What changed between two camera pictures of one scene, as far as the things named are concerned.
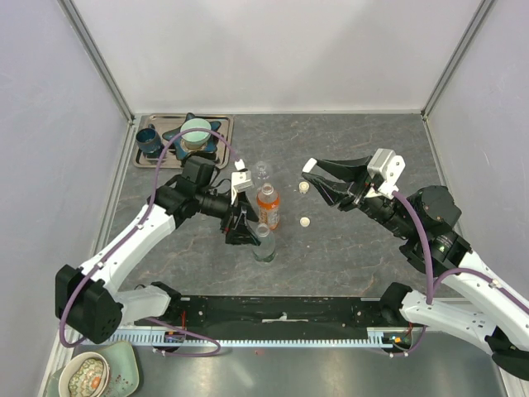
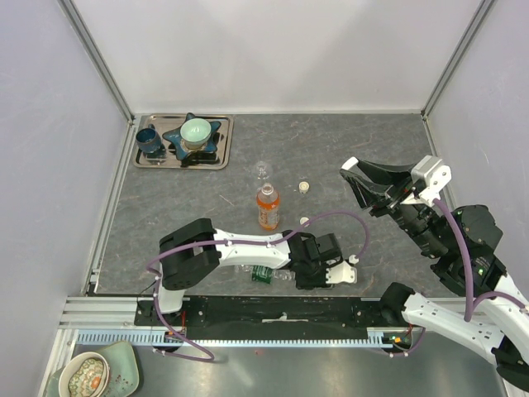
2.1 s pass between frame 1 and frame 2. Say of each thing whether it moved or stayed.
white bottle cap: moved
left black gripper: moved
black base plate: stayed
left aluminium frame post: stayed
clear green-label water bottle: moved
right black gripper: moved
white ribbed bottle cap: stayed
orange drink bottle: stayed
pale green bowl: stayed
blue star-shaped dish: stayed
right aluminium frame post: stayed
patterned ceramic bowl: stayed
